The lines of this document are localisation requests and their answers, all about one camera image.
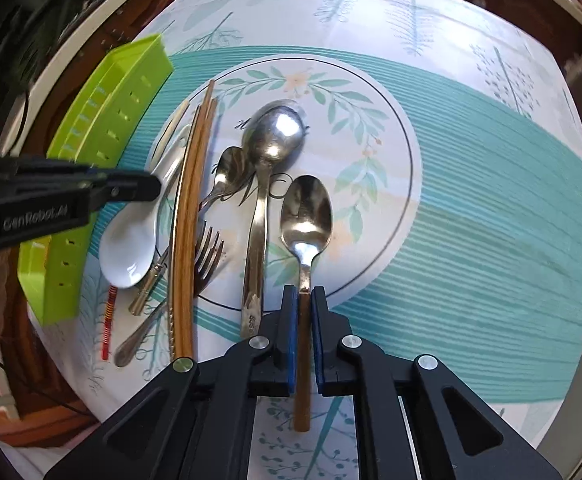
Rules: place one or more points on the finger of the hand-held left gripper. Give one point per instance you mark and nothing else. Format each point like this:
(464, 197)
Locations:
(46, 169)
(126, 189)

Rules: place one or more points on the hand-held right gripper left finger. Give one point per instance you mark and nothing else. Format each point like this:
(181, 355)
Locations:
(271, 355)

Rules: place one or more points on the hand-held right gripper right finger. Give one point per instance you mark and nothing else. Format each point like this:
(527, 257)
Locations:
(336, 350)

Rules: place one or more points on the white ceramic spoon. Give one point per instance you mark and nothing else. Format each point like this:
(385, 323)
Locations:
(128, 250)

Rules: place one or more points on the green plastic utensil tray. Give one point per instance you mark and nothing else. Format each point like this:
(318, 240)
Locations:
(121, 90)

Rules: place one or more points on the small steel spoon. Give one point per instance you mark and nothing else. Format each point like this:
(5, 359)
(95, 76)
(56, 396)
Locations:
(228, 167)

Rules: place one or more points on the steel fork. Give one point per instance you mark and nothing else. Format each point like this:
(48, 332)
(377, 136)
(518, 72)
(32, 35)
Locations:
(210, 255)

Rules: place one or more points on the large steel spoon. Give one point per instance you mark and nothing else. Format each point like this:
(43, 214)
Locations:
(276, 135)

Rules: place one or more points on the leaf printed teal tablecloth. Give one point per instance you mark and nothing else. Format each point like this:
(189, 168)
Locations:
(471, 185)

